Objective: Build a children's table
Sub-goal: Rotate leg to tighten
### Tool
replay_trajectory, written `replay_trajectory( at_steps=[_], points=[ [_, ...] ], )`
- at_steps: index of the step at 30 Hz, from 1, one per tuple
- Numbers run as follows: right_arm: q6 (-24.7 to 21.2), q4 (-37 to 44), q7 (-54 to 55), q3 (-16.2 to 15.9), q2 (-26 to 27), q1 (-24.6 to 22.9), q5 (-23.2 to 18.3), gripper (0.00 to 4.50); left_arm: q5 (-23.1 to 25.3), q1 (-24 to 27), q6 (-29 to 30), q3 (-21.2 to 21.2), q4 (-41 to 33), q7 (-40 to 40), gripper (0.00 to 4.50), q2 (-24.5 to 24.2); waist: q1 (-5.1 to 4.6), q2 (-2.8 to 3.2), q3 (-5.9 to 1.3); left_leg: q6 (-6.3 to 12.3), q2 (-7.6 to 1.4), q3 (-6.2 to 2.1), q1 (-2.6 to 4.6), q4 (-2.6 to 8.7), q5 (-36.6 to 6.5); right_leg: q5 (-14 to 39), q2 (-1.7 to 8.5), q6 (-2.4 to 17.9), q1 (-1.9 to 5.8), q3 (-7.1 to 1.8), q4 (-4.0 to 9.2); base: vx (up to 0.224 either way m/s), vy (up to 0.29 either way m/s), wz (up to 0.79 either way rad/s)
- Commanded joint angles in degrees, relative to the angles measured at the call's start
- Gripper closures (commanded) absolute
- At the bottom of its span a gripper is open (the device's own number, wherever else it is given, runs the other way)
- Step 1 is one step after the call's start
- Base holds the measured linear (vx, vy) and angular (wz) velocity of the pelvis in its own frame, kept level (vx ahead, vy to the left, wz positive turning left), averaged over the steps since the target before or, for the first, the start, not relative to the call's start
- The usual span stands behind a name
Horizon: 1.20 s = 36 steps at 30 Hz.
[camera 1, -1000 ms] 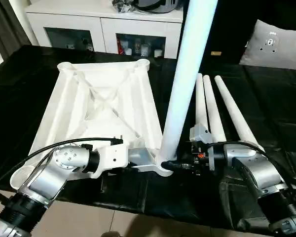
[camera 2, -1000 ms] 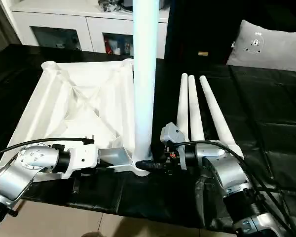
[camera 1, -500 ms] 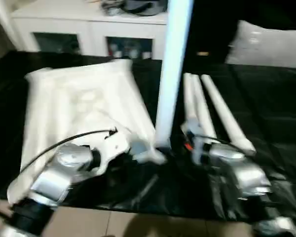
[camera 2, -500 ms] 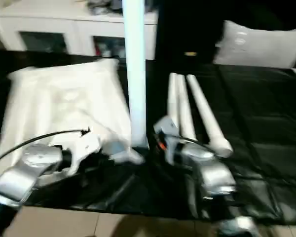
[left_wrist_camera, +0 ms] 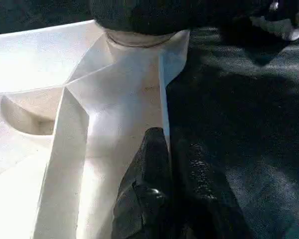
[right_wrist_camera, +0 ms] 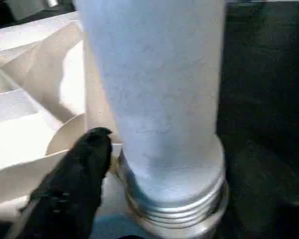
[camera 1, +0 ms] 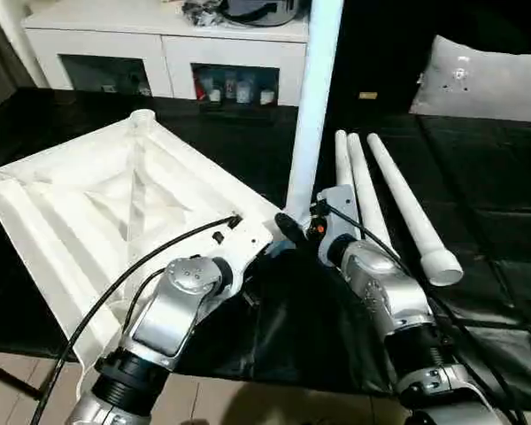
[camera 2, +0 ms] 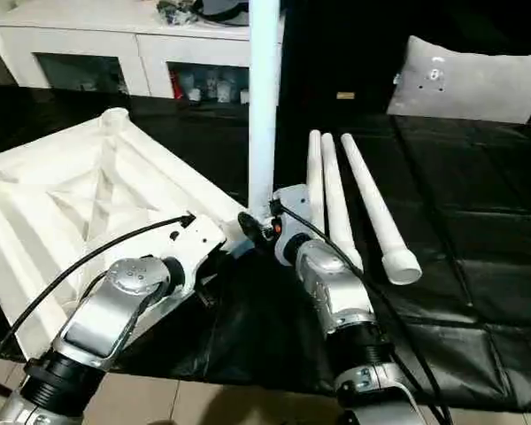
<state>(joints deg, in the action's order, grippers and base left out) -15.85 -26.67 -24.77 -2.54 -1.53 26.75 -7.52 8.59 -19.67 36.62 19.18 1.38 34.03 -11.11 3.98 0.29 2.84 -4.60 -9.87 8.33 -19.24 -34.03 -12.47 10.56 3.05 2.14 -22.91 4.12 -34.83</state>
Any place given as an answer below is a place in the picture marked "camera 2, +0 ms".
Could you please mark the white plastic table leg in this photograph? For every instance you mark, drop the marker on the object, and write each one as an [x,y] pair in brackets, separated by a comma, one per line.
[380,208]
[338,203]
[315,177]
[263,110]

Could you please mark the white plastic table top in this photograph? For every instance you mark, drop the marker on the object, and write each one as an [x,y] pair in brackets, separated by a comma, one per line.
[48,199]

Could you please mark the white cup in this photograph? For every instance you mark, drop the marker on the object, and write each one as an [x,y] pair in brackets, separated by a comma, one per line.
[244,95]
[194,94]

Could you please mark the red bottle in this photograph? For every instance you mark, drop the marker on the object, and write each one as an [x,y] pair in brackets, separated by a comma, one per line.
[176,86]

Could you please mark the black work surface mat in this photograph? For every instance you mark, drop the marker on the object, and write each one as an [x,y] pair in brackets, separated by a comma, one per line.
[469,199]

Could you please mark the white sideboard with glass doors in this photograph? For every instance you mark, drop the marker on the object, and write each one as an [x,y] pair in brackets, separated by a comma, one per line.
[115,44]

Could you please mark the black tangled item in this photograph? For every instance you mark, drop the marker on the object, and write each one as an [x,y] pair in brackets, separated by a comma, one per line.
[174,12]

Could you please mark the grey pillow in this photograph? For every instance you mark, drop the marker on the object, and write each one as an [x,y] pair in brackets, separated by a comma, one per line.
[469,84]

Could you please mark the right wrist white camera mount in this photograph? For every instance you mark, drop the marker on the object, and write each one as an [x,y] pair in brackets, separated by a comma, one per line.
[294,208]

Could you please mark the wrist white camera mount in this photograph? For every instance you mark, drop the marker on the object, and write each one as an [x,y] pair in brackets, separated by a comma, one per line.
[199,239]
[294,208]

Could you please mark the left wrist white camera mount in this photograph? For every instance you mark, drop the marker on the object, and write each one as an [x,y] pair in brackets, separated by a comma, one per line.
[199,239]

